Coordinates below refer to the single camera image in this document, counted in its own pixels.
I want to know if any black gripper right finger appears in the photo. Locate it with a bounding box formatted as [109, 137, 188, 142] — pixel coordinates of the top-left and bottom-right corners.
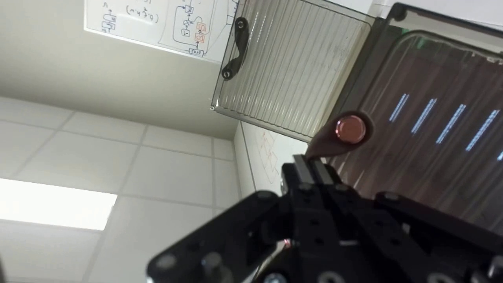
[313, 159, 503, 283]

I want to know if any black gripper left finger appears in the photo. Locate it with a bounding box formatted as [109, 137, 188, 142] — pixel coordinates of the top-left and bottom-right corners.
[147, 155, 339, 283]

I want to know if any tinted ribbed cabinet door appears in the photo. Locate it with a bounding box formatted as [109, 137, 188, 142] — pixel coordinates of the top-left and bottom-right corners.
[328, 2, 503, 240]
[211, 0, 378, 145]

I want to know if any white stacked plastic cabinet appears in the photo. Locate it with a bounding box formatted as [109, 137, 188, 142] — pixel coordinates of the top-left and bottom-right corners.
[328, 0, 503, 35]

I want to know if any red tipped brown knob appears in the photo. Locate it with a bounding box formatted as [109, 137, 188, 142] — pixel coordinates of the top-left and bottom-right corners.
[306, 111, 378, 161]

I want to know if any ceiling light panel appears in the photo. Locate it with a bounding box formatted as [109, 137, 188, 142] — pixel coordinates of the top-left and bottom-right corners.
[0, 177, 120, 233]

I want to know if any small whiteboard with flowchart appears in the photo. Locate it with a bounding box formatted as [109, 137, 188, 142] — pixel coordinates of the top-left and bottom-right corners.
[82, 0, 241, 67]

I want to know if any black curved door handle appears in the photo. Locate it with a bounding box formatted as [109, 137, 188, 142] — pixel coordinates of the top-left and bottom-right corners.
[221, 16, 252, 82]

